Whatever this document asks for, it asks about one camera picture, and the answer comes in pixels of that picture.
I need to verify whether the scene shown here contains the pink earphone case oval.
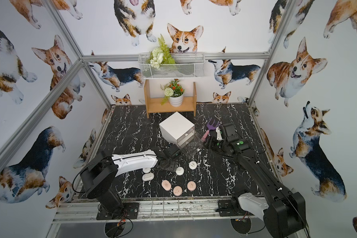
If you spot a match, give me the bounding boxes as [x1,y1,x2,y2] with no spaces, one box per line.
[161,180,172,191]

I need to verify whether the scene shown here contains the white mini drawer cabinet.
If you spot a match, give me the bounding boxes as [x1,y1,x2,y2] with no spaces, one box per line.
[159,112,195,148]

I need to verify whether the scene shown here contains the pink earphone case bottom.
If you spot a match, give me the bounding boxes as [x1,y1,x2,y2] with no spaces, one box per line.
[173,186,183,196]

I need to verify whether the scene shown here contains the pink earphone case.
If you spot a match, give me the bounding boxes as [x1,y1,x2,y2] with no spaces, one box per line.
[187,181,196,191]
[173,186,183,196]

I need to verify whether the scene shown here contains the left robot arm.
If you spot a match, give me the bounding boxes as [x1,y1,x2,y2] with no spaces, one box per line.
[79,144,181,215]

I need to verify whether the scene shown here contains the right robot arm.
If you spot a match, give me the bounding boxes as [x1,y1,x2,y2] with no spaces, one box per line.
[204,136,306,238]

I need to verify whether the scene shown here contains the white earphone case middle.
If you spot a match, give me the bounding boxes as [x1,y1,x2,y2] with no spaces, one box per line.
[176,167,184,176]

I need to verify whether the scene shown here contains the white earphone case right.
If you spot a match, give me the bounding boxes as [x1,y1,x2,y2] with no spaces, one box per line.
[188,161,197,170]

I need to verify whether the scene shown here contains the white earphone case oval left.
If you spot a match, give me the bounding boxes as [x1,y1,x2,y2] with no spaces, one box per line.
[142,173,154,181]

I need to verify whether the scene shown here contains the purple pink toy rake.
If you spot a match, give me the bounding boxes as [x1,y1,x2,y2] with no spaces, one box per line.
[201,118,219,142]

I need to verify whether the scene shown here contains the wooden shelf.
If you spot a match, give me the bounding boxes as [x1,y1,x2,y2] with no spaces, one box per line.
[143,79,197,117]

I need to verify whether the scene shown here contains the white potted plant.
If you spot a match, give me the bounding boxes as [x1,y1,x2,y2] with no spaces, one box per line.
[160,79,185,108]

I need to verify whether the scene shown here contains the green white artificial flowers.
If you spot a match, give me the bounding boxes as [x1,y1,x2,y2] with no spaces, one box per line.
[146,35,176,69]

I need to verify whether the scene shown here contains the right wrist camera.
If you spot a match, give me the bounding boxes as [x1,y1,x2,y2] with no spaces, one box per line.
[216,123,240,142]

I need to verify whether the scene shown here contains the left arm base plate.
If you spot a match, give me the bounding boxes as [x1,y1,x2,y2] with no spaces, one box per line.
[96,202,140,220]

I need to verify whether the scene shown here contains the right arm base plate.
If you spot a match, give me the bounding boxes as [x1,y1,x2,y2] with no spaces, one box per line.
[215,199,262,218]

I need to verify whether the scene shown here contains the white wire basket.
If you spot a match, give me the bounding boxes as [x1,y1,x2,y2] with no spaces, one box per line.
[138,53,205,79]

